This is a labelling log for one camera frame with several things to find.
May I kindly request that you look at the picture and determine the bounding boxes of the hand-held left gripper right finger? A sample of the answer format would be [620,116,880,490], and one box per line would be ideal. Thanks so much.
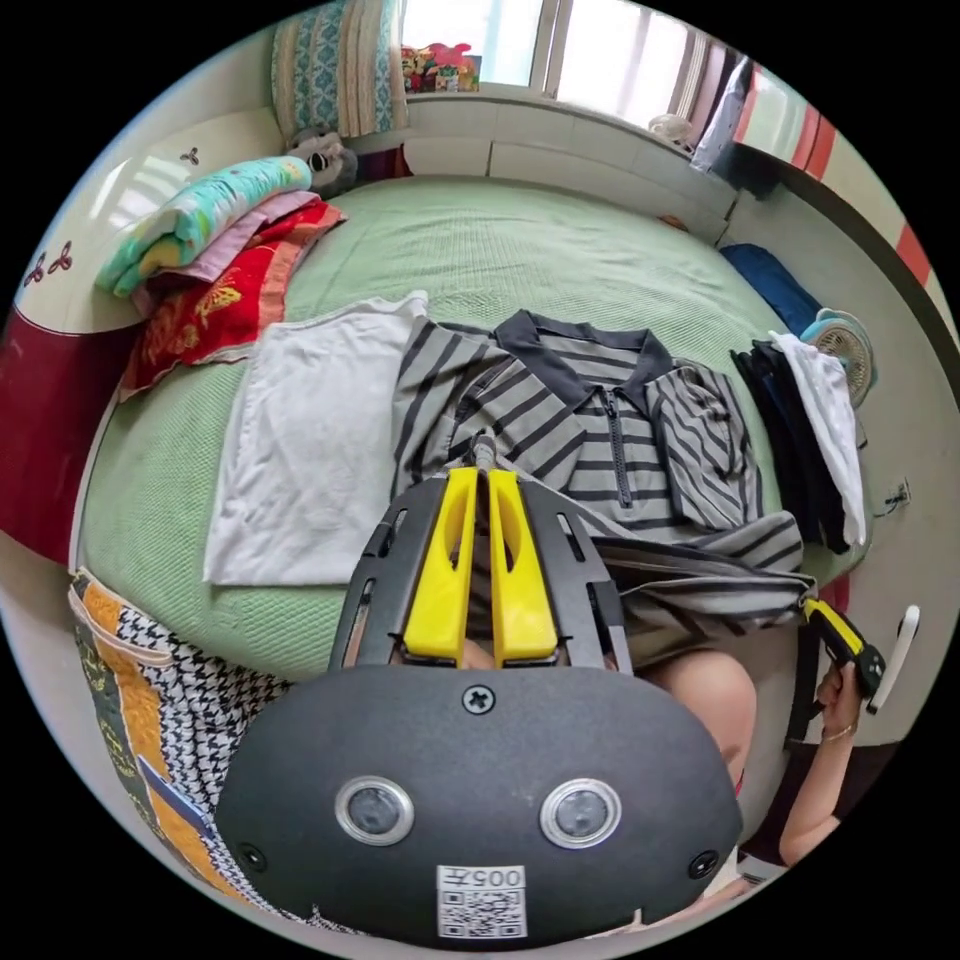
[488,468,561,669]

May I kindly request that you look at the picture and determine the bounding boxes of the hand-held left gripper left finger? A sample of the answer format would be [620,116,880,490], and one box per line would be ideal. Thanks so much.
[402,466,480,667]

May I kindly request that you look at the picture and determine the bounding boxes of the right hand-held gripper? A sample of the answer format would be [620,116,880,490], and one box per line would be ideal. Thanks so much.
[803,598,888,700]

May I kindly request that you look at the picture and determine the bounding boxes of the black and gray striped t-shirt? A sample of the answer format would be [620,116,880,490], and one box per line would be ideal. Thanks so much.
[389,308,819,670]

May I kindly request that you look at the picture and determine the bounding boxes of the person's right forearm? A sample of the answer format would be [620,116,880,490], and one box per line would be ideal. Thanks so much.
[778,725,858,865]

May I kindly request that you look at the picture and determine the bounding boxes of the person's right hand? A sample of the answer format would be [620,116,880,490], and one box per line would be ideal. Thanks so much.
[815,662,861,741]

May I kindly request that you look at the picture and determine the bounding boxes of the pile of clothes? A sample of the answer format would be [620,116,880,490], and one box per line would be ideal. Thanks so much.
[730,329,870,555]

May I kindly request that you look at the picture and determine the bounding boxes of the white garment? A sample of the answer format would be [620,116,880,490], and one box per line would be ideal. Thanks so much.
[202,290,430,588]

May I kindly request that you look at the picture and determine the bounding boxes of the light blue fan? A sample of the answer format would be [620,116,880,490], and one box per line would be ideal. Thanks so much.
[797,307,877,411]

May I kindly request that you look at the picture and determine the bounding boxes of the patchwork houndstooth cloth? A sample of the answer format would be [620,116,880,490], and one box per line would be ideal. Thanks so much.
[67,566,316,925]

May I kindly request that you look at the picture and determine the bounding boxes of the bed with green mat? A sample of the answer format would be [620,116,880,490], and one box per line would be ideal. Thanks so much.
[74,173,849,684]

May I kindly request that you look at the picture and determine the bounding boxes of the red pillow with gold print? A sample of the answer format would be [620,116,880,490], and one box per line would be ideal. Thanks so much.
[116,202,349,403]

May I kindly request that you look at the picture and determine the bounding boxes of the pink folded blanket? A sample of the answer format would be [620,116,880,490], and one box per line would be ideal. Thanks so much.
[131,190,324,316]

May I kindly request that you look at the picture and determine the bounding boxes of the gray plush toy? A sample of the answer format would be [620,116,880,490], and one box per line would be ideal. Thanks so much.
[287,127,361,201]

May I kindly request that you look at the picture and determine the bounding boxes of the turquoise floral folded quilt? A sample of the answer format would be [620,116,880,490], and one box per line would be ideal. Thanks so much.
[95,155,315,298]

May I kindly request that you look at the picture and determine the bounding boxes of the white and red headboard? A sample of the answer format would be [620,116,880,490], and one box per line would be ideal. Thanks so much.
[0,104,288,565]

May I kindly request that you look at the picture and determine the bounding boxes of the colourful toys on windowsill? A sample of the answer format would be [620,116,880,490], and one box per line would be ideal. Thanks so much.
[401,42,482,95]

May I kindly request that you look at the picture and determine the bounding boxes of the patterned teal curtain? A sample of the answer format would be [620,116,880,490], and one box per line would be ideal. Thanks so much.
[269,0,411,141]

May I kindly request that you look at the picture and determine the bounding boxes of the window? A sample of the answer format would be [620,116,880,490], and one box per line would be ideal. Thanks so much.
[401,0,744,133]

